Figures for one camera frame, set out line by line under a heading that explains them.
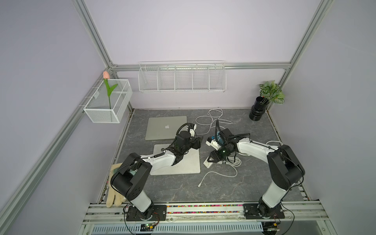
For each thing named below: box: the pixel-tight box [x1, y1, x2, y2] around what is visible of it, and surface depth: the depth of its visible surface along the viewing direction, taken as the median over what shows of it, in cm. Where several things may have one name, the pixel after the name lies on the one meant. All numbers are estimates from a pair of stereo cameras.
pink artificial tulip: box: [102, 70, 118, 110], surface depth 86 cm
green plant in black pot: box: [249, 80, 286, 122], surface depth 102 cm
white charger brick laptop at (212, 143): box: [205, 137, 219, 149], surface depth 85 cm
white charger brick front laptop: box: [203, 156, 214, 169], surface depth 88 cm
